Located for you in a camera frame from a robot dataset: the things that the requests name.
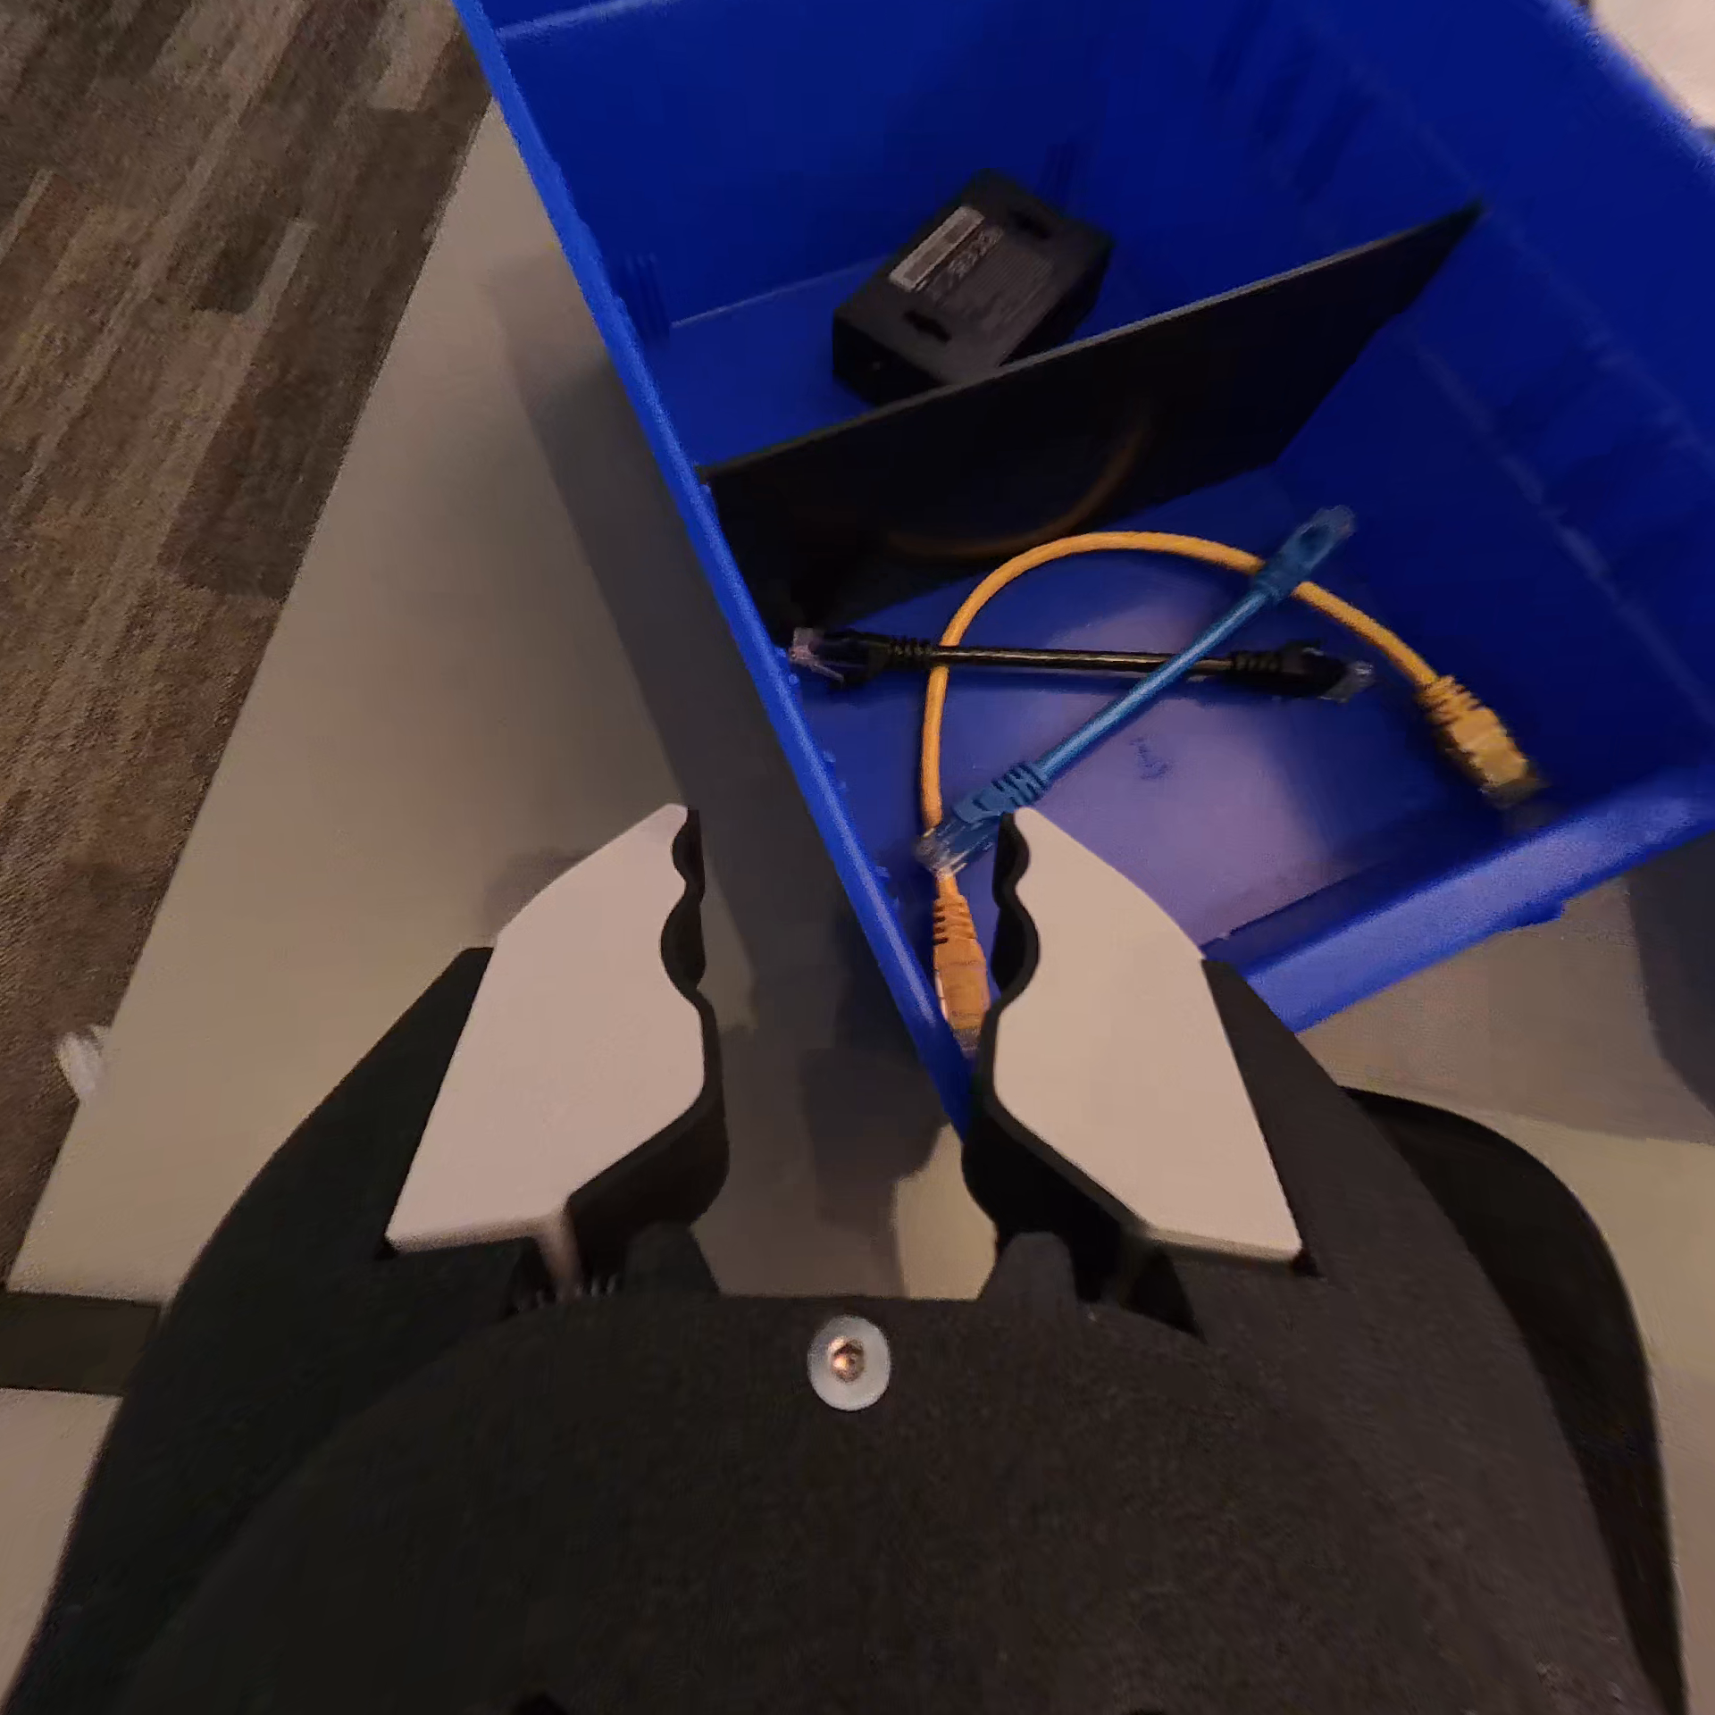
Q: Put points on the black network switch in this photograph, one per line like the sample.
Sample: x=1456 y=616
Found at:
x=973 y=281

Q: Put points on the black textured pad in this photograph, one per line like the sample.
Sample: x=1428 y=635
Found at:
x=1581 y=1287

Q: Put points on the blue plastic bin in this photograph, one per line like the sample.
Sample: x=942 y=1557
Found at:
x=1475 y=322

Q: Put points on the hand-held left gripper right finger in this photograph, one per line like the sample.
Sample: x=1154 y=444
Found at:
x=1139 y=1071

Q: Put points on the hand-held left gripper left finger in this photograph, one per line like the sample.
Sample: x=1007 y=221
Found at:
x=549 y=1071

